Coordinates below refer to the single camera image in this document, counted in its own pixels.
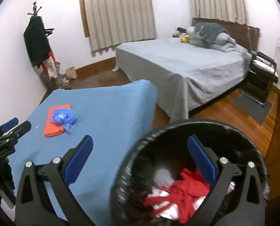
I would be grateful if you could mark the pink cloth item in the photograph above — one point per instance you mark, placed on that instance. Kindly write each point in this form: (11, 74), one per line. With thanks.
(172, 212)

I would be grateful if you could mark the grey white sock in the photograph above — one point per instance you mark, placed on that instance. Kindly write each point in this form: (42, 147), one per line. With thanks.
(162, 178)

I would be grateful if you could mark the grey floor mat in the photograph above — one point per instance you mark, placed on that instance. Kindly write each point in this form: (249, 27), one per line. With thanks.
(256, 111)

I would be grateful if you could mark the grey folded quilt pile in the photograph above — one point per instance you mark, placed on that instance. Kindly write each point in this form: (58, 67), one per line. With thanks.
(223, 42)

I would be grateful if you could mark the left beige curtain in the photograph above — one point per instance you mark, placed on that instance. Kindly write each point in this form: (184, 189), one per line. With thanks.
(113, 22)

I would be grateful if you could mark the striped laundry basket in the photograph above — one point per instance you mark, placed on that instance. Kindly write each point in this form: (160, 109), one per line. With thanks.
(48, 81)

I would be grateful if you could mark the black metal chair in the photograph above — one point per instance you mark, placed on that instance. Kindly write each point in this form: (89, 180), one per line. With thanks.
(260, 77)

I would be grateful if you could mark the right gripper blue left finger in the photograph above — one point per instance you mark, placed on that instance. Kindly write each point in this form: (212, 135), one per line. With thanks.
(44, 196)

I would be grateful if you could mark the beige curtain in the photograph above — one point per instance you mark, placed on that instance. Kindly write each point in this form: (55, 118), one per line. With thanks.
(222, 10)
(113, 22)

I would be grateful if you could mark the pink plush toy on bed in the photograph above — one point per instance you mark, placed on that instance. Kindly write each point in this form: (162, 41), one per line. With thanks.
(178, 34)

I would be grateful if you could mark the brown paper bag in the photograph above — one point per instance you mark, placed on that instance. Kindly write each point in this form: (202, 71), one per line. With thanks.
(71, 73)

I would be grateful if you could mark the red knit gloves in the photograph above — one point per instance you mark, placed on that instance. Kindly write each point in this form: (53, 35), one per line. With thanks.
(183, 193)

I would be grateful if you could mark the dark grey blanket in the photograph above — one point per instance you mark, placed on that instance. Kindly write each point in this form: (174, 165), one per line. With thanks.
(210, 31)

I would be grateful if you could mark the yellow plush toy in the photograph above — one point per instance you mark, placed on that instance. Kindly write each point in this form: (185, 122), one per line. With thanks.
(185, 39)

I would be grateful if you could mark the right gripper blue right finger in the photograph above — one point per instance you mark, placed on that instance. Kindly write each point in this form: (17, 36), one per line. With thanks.
(249, 206)

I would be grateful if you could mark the right beige curtain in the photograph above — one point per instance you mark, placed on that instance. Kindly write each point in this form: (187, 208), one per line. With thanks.
(222, 10)

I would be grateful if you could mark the wooden headboard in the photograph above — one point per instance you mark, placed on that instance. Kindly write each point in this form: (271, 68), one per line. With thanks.
(246, 36)

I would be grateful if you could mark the bed with grey sheet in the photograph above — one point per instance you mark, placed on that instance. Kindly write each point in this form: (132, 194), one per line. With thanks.
(186, 76)

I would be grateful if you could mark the wooden coat rack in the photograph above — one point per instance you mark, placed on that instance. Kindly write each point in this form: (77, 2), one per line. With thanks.
(60, 81)

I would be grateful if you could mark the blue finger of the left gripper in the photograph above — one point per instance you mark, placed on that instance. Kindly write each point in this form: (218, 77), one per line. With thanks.
(8, 126)
(10, 138)

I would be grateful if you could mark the red hanging garment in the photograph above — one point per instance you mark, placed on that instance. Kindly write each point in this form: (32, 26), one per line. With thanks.
(50, 64)

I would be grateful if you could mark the black hanging coat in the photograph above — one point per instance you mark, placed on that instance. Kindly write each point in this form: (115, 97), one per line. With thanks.
(36, 41)

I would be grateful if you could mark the blue disposable gloves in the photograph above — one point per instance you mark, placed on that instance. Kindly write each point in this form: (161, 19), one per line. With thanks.
(65, 117)

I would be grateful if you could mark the black lined trash bin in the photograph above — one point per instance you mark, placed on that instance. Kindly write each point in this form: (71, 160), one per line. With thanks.
(167, 147)

